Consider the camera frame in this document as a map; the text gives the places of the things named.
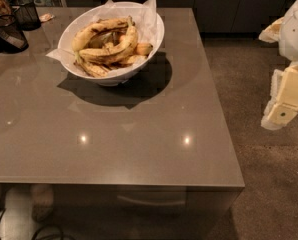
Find small wrapped packet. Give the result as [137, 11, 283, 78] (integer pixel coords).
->
[39, 13, 54, 23]

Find black mesh desk tray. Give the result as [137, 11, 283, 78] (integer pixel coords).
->
[0, 15, 29, 53]

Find black floor cable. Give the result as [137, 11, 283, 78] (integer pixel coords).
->
[0, 208, 77, 240]

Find black mesh pen cup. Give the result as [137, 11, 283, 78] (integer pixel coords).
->
[10, 0, 41, 31]

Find lower left yellow banana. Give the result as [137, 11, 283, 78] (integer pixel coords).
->
[75, 61, 109, 78]

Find small right banana piece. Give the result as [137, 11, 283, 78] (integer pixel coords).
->
[134, 43, 153, 56]

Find top long yellow banana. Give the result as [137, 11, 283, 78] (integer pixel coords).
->
[71, 17, 133, 52]

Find white ceramic bowl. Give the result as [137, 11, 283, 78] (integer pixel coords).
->
[56, 0, 165, 86]

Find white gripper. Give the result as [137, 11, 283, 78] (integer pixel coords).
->
[259, 0, 298, 130]

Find curved front yellow banana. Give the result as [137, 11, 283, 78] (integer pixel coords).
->
[75, 23, 138, 64]

